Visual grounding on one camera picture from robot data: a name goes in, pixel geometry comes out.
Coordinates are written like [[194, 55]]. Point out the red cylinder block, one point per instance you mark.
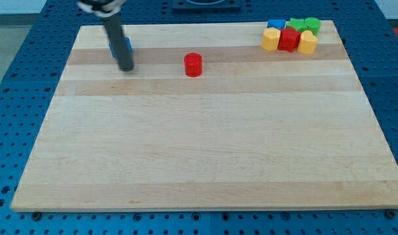
[[193, 64]]

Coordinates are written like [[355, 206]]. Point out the light wooden board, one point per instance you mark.
[[257, 130]]

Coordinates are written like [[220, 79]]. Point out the blue cube block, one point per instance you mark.
[[129, 45]]

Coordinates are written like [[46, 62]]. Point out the yellow hexagon block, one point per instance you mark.
[[270, 39]]

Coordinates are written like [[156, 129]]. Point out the red star block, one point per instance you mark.
[[289, 39]]

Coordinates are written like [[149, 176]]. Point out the blue block at back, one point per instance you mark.
[[276, 23]]

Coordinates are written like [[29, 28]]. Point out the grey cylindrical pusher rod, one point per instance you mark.
[[116, 36]]

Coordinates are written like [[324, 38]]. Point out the yellow heart block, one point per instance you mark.
[[307, 42]]

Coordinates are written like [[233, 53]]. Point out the green star block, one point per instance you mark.
[[297, 24]]

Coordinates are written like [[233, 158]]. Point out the green cylinder block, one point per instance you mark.
[[313, 25]]

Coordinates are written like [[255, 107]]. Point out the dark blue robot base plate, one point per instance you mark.
[[204, 5]]

